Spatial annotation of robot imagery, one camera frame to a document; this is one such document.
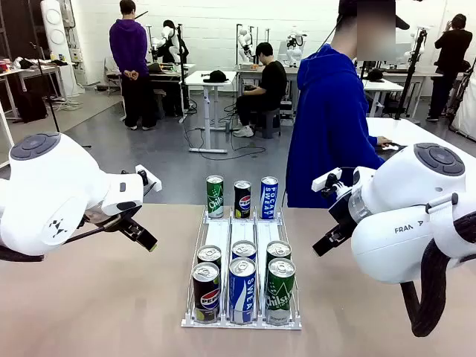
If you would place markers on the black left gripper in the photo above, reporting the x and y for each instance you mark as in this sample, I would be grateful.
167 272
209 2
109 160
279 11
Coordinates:
111 217

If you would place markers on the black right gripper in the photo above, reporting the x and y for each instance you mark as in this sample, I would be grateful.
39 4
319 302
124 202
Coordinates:
344 212

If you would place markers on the green Chilsung cider can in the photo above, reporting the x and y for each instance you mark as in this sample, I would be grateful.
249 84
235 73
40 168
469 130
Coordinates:
280 294
278 249
215 197

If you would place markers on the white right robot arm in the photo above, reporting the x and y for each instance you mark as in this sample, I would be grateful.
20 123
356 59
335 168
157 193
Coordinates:
401 208

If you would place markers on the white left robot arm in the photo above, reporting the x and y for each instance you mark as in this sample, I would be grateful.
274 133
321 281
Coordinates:
56 186

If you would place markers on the person in blue hoodie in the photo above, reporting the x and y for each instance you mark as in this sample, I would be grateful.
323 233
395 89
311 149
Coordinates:
331 122

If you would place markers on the seated person in black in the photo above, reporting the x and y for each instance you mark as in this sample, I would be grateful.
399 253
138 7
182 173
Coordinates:
260 93

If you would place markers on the person in purple hoodie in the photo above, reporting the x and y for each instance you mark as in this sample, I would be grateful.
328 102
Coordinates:
130 67

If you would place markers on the person in black jacket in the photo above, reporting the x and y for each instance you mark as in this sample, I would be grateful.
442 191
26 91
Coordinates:
448 70

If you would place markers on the person's right hand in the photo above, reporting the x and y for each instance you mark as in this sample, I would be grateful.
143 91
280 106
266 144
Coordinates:
383 141

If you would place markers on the black Pepsi can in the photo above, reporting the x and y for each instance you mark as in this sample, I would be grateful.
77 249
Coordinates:
242 201
206 294
209 254

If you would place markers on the blue Pocari Sweat can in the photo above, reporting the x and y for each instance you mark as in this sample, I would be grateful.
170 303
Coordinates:
244 249
242 294
269 199

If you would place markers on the black white handheld device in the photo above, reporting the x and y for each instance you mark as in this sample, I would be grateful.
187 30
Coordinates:
394 146

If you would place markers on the grey stool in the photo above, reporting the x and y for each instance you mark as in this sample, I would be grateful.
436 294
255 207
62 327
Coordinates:
270 122

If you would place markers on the large white table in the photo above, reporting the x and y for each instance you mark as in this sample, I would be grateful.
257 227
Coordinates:
416 130

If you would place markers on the white height-adjustable desk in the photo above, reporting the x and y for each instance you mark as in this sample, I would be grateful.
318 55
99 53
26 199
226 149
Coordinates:
210 104

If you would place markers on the black microphone stand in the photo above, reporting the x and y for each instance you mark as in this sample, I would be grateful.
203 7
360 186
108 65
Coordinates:
48 96

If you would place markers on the black bag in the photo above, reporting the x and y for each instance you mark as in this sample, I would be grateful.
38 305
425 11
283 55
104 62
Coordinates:
31 106

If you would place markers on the black cap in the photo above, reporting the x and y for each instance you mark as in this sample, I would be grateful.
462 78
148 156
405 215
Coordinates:
215 76

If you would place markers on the black tripod pole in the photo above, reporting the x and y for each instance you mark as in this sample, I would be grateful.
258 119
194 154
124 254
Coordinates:
409 74

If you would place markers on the black and white humanoid robot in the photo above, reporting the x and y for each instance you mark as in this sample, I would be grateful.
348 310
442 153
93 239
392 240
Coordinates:
171 41

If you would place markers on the white tower air conditioner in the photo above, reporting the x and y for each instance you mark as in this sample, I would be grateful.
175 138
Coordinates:
61 44

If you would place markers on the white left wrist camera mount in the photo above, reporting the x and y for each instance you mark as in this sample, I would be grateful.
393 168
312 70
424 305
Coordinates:
148 180

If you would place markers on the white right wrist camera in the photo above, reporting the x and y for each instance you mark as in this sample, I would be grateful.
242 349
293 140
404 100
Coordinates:
327 177

